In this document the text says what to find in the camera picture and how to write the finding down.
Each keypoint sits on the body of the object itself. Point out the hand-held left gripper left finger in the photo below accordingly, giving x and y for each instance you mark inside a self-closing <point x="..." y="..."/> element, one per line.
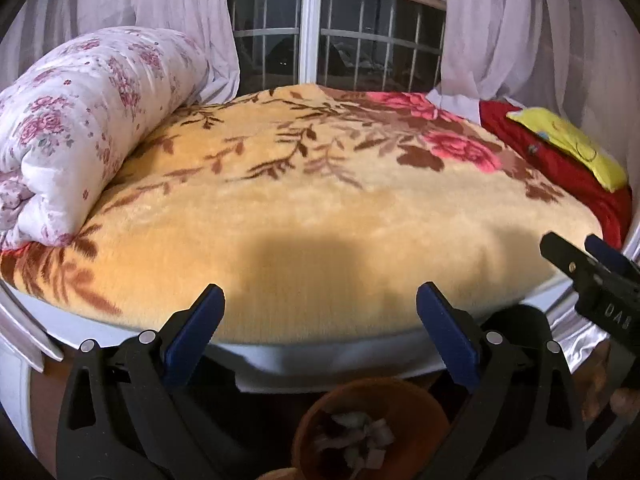
<point x="196" y="325"/>

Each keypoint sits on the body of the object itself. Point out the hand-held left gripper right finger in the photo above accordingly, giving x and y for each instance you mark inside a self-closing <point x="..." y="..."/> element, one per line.
<point x="450" y="335"/>

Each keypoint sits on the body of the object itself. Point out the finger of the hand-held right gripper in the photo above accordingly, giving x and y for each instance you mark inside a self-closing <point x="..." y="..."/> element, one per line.
<point x="607" y="255"/>
<point x="565" y="255"/>

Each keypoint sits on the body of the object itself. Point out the orange plastic bin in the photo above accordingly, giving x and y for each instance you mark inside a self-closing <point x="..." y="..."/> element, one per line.
<point x="415" y="400"/>

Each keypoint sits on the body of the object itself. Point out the white paper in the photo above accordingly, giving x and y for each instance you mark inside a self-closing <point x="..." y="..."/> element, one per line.
<point x="357" y="437"/>

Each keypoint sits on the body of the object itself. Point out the silver satin bed skirt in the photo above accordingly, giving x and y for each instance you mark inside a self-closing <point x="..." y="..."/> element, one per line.
<point x="575" y="335"/>

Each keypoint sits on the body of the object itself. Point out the red cloth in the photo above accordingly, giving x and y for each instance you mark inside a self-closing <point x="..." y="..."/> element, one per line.
<point x="565" y="170"/>

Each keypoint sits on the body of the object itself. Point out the yellow pillow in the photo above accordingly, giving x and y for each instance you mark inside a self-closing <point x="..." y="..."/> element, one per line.
<point x="575" y="145"/>

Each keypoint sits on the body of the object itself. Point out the yellow floral fleece blanket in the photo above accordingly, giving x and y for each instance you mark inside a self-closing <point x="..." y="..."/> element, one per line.
<point x="300" y="220"/>

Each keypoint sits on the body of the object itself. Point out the rolled white floral quilt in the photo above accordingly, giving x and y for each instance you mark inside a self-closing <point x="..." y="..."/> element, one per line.
<point x="85" y="130"/>

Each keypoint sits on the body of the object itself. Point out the white sheer curtain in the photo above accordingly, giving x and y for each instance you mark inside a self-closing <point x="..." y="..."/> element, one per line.
<point x="150" y="5"/>
<point x="525" y="20"/>

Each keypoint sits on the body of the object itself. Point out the white round bed frame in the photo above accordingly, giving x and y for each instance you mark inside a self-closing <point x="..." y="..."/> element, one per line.
<point x="310" y="360"/>

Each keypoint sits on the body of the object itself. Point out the barred white frame window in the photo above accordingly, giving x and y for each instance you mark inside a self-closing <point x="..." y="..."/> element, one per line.
<point x="340" y="35"/>

